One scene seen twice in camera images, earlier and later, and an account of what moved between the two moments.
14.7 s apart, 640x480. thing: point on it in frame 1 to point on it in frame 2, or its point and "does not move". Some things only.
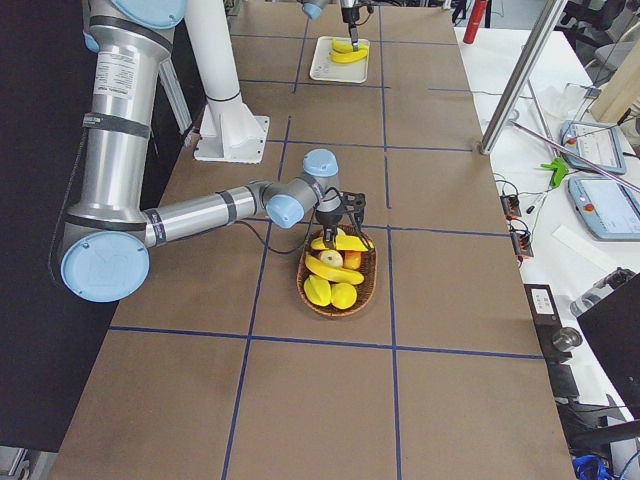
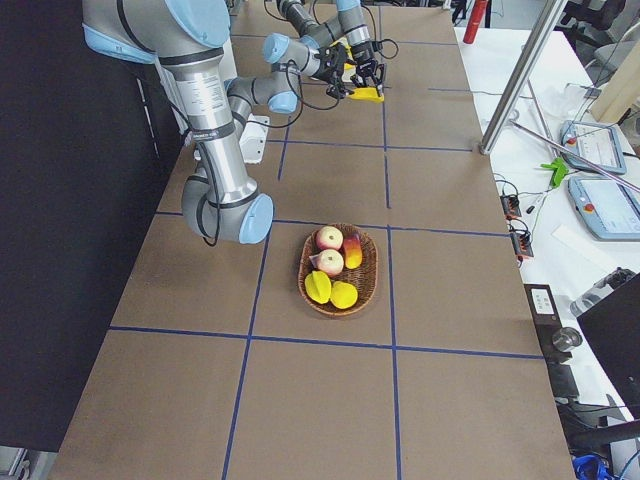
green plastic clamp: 560,171 does not move
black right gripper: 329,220 to 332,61
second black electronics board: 522,244 does not move
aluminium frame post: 502,114 does not move
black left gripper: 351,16 to 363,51
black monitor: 612,326 does not move
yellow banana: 334,273 to 367,93
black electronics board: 511,206 does not move
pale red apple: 331,257 does not move
